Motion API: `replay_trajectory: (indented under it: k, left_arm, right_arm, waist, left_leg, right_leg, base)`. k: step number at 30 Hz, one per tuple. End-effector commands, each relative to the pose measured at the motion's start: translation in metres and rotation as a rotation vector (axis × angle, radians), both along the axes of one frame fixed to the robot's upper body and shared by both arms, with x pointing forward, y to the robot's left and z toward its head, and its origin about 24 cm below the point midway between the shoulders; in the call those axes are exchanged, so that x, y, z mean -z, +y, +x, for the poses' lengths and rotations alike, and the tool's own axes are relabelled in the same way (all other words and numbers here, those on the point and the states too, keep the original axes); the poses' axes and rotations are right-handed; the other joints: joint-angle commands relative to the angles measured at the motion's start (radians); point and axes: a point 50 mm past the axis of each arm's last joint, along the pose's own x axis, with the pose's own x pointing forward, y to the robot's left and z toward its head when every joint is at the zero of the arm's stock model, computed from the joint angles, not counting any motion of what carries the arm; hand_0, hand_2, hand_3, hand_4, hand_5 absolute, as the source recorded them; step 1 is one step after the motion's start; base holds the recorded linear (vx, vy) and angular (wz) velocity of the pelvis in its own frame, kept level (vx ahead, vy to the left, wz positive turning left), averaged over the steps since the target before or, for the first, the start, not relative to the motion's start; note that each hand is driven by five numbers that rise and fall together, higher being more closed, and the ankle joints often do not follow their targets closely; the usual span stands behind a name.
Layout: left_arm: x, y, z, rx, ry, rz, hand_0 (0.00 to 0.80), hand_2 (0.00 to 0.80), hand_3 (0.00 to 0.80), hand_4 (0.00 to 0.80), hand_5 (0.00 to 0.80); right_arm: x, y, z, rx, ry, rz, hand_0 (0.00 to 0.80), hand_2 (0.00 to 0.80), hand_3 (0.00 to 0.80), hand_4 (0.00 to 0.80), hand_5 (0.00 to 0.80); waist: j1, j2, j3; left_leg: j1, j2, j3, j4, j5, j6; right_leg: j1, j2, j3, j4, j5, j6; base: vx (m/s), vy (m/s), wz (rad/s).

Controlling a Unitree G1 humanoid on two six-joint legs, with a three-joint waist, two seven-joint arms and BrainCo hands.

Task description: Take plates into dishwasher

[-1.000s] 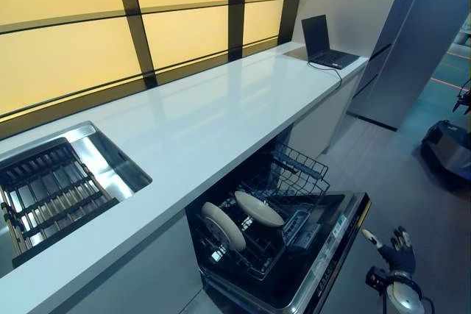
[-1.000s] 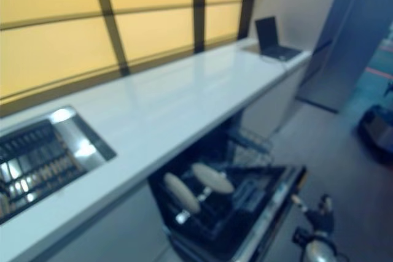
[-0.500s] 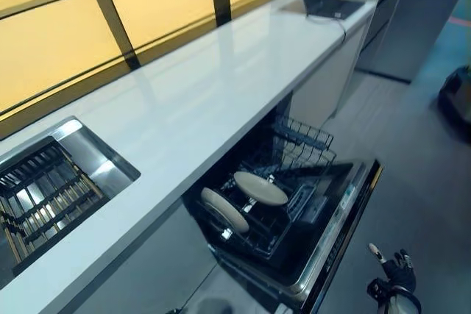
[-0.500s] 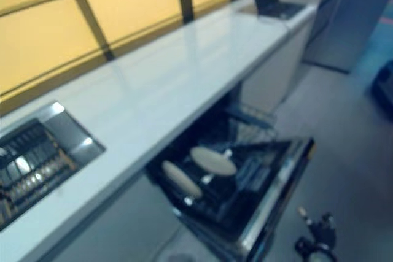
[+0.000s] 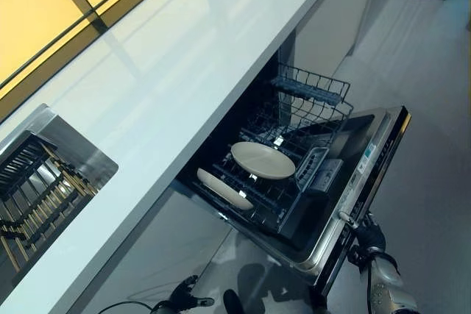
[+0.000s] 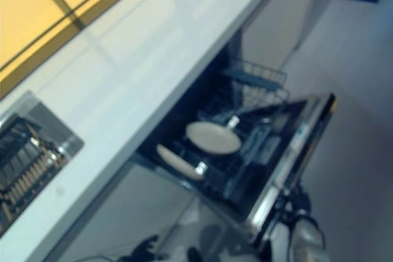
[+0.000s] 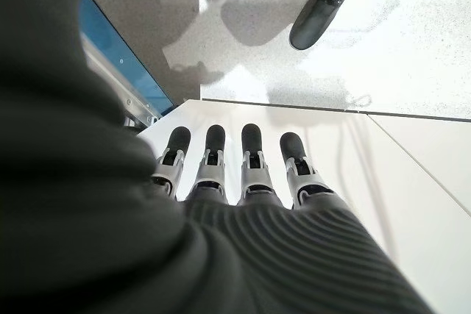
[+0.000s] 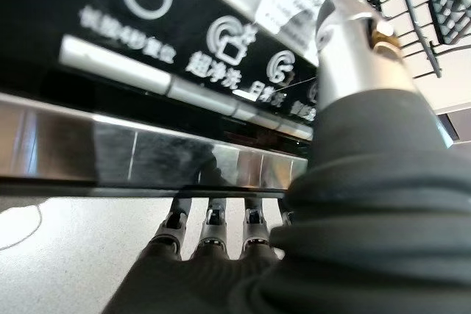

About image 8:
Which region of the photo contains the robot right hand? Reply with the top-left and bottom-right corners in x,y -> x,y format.
102,0 -> 471,314

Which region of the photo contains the grey spiked holder strip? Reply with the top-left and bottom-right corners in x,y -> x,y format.
419,0 -> 471,46

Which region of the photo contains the black wire dishwasher basket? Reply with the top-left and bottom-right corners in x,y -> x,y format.
336,0 -> 471,80

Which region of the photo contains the thin grey floor cable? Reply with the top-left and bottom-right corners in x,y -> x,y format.
0,203 -> 43,252

